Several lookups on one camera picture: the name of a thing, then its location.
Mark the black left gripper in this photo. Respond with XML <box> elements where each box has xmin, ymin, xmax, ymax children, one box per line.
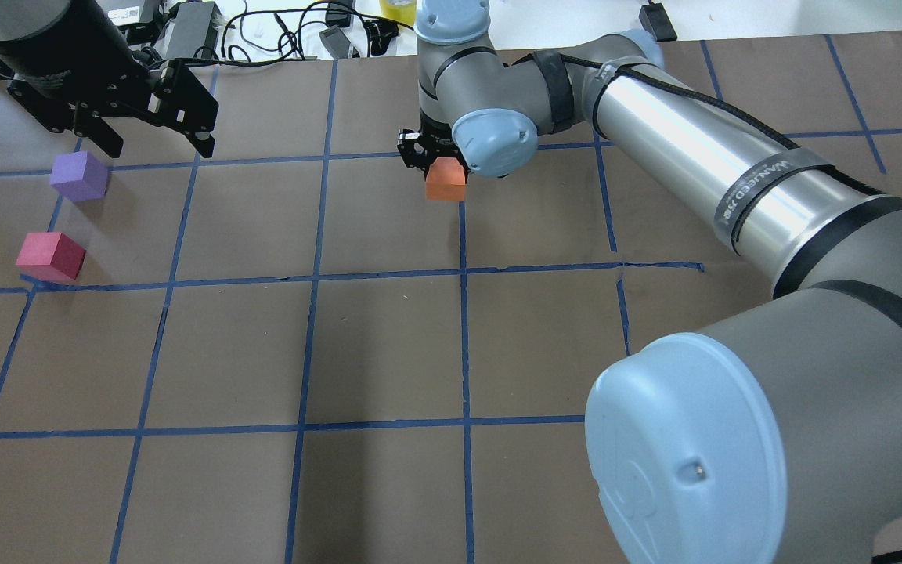
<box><xmin>6</xmin><ymin>23</ymin><xmax>219</xmax><ymax>158</ymax></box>

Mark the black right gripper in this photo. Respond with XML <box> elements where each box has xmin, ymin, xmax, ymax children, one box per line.
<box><xmin>397</xmin><ymin>124</ymin><xmax>467</xmax><ymax>171</ymax></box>

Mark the orange foam block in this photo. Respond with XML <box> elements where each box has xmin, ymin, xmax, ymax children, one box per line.
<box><xmin>424</xmin><ymin>157</ymin><xmax>468</xmax><ymax>202</ymax></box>

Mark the purple foam block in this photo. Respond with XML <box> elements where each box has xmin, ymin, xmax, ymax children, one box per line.
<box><xmin>49</xmin><ymin>151</ymin><xmax>110</xmax><ymax>202</ymax></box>

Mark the black power adapter brick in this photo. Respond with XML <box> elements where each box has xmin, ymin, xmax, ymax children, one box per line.
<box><xmin>164</xmin><ymin>1</ymin><xmax>221</xmax><ymax>60</ymax></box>

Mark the yellow tape roll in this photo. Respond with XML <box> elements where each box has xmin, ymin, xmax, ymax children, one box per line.
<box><xmin>379</xmin><ymin>0</ymin><xmax>417</xmax><ymax>26</ymax></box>

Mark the pink foam block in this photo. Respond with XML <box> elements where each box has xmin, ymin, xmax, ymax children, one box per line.
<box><xmin>15</xmin><ymin>232</ymin><xmax>87</xmax><ymax>284</ymax></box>

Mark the brown paper table mat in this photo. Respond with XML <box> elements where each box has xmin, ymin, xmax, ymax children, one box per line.
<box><xmin>0</xmin><ymin>30</ymin><xmax>902</xmax><ymax>564</ymax></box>

